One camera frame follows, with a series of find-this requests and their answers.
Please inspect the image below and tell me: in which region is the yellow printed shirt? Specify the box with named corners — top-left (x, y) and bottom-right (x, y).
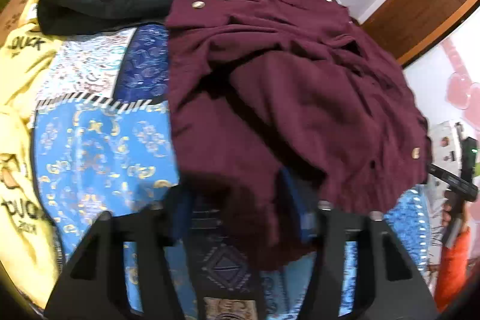
top-left (0, 3), bottom-right (62, 306)

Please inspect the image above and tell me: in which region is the cardboard box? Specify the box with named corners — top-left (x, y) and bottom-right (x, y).
top-left (0, 0), bottom-right (32, 32)

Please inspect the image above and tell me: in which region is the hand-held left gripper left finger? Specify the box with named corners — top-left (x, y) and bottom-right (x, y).
top-left (44, 189), bottom-right (196, 320)

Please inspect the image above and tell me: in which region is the pink heart sticker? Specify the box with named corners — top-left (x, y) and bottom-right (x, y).
top-left (444, 73), bottom-right (480, 118)

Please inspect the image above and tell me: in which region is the blue patchwork bed blanket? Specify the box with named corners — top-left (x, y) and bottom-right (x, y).
top-left (15, 0), bottom-right (436, 320)

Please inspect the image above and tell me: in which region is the maroon button shirt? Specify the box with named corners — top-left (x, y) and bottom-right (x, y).
top-left (165, 0), bottom-right (432, 272)

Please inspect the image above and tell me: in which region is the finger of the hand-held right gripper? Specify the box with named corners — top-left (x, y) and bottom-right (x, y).
top-left (427, 163), bottom-right (479, 201)

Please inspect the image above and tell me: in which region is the person's right forearm orange sleeve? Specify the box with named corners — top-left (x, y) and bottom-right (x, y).
top-left (433, 226), bottom-right (474, 311)

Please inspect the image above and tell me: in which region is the brown wooden door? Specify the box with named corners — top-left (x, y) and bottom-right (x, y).
top-left (360, 0), bottom-right (480, 66)

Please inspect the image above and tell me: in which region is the white sliding wardrobe door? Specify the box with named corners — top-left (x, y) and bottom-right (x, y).
top-left (401, 1), bottom-right (480, 141)

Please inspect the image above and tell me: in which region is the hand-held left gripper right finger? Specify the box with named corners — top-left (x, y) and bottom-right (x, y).
top-left (264, 172), bottom-right (439, 320)

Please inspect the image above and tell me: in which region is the person's right hand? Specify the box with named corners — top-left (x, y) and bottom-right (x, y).
top-left (442, 200), bottom-right (471, 246)

